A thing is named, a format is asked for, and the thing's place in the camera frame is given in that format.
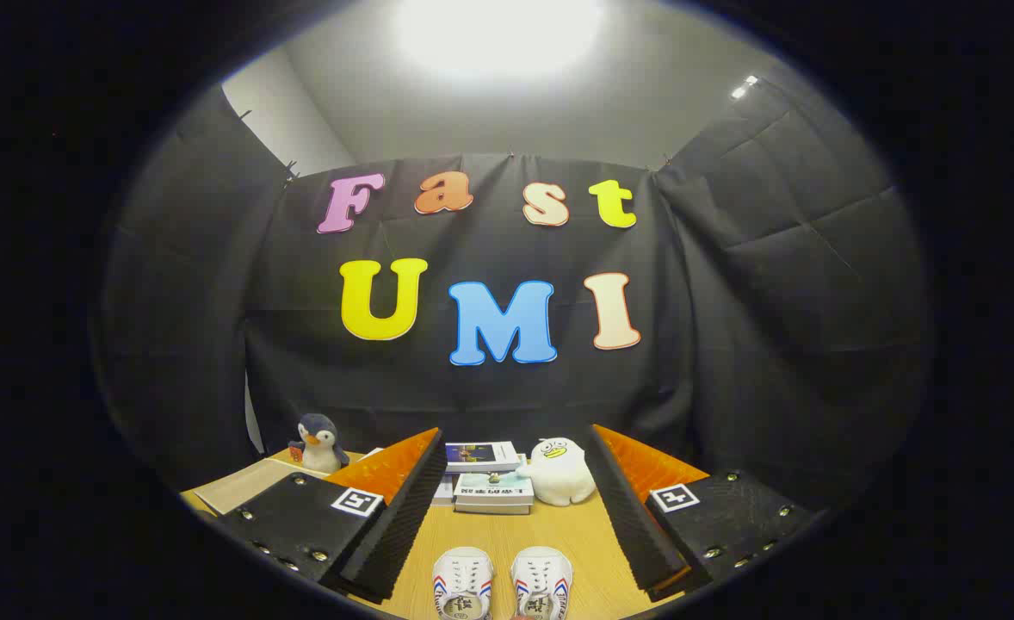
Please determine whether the white duck plush toy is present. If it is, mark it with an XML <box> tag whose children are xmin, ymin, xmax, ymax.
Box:
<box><xmin>516</xmin><ymin>437</ymin><xmax>598</xmax><ymax>507</ymax></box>

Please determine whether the thick book with teal cover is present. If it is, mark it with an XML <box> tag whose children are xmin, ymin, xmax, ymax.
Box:
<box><xmin>454</xmin><ymin>469</ymin><xmax>535</xmax><ymax>516</ymax></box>

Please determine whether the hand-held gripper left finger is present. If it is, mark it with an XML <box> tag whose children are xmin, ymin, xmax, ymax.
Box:
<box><xmin>214</xmin><ymin>428</ymin><xmax>448</xmax><ymax>604</ymax></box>

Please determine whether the book with dark cover picture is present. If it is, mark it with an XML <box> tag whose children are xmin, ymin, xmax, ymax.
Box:
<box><xmin>444</xmin><ymin>441</ymin><xmax>522</xmax><ymax>474</ymax></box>

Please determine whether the ceiling light panel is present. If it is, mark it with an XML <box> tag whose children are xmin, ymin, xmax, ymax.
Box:
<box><xmin>393</xmin><ymin>0</ymin><xmax>604</xmax><ymax>80</ymax></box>

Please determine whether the penguin plush toy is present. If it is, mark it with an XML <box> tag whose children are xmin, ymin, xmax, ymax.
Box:
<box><xmin>288</xmin><ymin>413</ymin><xmax>351</xmax><ymax>474</ymax></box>

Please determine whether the beige fabric storage box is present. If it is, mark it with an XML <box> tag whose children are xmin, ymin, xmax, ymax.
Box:
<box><xmin>182</xmin><ymin>456</ymin><xmax>331</xmax><ymax>518</ymax></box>

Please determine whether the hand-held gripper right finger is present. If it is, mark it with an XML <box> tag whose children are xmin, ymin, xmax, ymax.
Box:
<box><xmin>589</xmin><ymin>424</ymin><xmax>818</xmax><ymax>602</ymax></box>

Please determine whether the white canvas shoe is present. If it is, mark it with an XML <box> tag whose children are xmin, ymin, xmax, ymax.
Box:
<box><xmin>510</xmin><ymin>547</ymin><xmax>573</xmax><ymax>620</ymax></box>
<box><xmin>432</xmin><ymin>547</ymin><xmax>495</xmax><ymax>620</ymax></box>

